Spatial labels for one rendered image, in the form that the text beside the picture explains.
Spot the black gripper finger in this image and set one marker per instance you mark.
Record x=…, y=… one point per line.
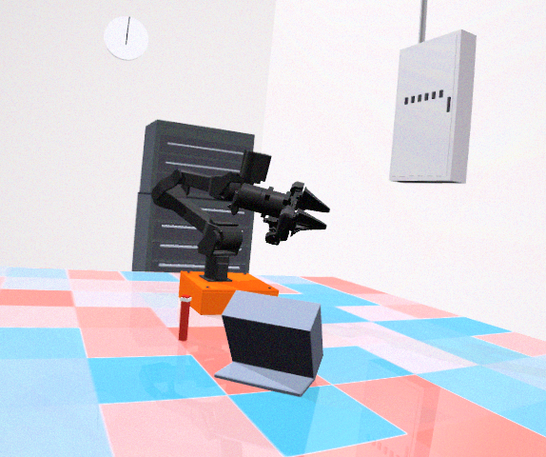
x=311, y=202
x=305, y=221

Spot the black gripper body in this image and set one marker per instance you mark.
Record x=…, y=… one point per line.
x=282, y=206

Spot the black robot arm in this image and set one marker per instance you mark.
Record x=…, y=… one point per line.
x=221, y=236

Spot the red peg with grey top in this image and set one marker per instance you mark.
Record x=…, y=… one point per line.
x=184, y=315

